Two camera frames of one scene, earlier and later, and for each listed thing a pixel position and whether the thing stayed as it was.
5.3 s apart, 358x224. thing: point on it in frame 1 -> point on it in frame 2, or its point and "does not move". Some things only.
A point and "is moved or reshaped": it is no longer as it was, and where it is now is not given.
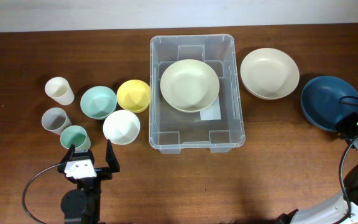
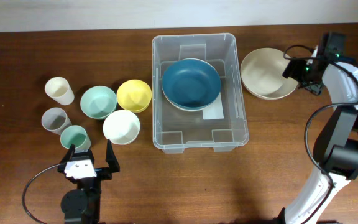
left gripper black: x=105 y=173 does not move
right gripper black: x=342 y=125 -> x=293 y=69
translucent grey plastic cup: x=54 y=119 does not move
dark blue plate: x=325 y=98 is moved or reshaped
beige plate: x=270 y=73 does not move
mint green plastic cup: x=76 y=135 does not move
